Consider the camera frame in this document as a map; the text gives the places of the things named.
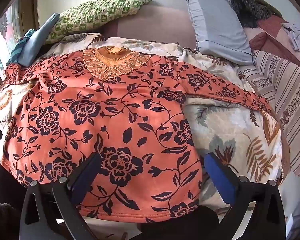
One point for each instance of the orange floral shirt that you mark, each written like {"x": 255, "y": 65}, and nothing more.
{"x": 115, "y": 117}

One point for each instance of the mauve headboard cushion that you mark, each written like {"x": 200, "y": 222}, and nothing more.
{"x": 152, "y": 22}

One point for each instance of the cream leaf-print blanket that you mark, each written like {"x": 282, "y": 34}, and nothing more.
{"x": 227, "y": 125}

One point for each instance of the folded blue cloth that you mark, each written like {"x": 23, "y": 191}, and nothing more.
{"x": 37, "y": 42}

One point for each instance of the person's left forearm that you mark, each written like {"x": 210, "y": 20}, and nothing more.
{"x": 2, "y": 222}

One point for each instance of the window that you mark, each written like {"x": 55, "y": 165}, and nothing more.
{"x": 5, "y": 32}

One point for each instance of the small white cloth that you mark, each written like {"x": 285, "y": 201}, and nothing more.
{"x": 295, "y": 35}

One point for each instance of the dark furry garment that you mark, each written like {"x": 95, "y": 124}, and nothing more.
{"x": 247, "y": 7}

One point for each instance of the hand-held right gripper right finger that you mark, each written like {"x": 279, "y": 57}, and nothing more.
{"x": 216, "y": 170}

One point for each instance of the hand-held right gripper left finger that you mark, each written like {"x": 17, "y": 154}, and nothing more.
{"x": 90, "y": 166}

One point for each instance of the striped floral bedsheet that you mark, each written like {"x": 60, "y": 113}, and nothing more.
{"x": 290, "y": 100}

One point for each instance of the green checkered pillow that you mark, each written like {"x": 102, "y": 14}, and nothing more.
{"x": 97, "y": 12}

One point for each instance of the pink patchwork quilt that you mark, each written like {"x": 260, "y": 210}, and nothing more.
{"x": 270, "y": 37}

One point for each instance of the teal striped cloth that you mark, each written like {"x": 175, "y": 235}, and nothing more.
{"x": 17, "y": 47}

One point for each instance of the light blue pillow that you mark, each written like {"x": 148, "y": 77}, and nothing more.
{"x": 215, "y": 25}

